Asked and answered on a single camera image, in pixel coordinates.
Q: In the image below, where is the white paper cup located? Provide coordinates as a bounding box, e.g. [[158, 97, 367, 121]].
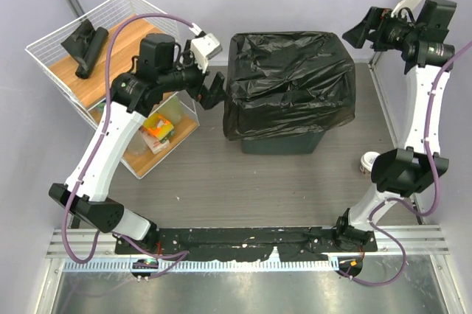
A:
[[359, 151, 380, 174]]

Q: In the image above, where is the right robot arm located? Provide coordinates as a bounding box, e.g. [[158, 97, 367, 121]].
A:
[[333, 0, 457, 251]]

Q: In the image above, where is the small white box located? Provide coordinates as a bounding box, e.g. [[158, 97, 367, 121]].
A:
[[143, 135, 170, 155]]

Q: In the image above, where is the white cable duct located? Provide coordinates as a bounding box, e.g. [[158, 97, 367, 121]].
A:
[[63, 257, 339, 274]]

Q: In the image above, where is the yellow green sponge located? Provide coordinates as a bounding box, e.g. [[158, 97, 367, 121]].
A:
[[143, 113, 174, 142]]

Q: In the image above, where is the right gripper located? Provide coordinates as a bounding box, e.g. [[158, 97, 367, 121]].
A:
[[344, 7, 421, 52]]

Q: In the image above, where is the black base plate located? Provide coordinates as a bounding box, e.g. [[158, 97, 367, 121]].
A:
[[115, 226, 378, 262]]

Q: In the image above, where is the white wire shelf rack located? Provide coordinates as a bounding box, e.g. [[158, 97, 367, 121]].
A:
[[26, 0, 199, 179]]

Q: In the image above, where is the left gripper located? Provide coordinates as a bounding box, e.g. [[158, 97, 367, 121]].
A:
[[159, 41, 229, 109]]

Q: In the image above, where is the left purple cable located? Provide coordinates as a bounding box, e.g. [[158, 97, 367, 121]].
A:
[[62, 13, 204, 282]]

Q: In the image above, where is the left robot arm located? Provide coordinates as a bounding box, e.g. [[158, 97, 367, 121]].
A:
[[49, 33, 224, 254]]

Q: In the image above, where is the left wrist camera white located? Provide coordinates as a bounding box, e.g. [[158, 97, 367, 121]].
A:
[[190, 23, 223, 73]]

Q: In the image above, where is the pale green plastic container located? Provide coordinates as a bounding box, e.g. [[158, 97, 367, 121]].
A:
[[158, 96, 184, 125]]

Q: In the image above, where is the black trash bag roll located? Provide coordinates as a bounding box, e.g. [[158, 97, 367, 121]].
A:
[[61, 19, 108, 80]]

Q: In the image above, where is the dark green trash bin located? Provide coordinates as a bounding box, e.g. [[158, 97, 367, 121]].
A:
[[241, 131, 325, 156]]

